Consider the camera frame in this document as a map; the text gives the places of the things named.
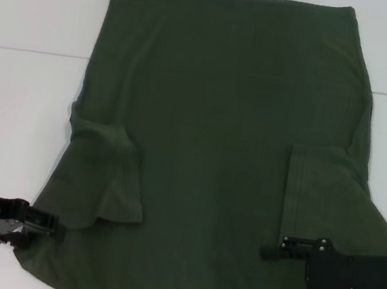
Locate dark green t-shirt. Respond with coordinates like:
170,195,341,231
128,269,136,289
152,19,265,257
8,0,387,289

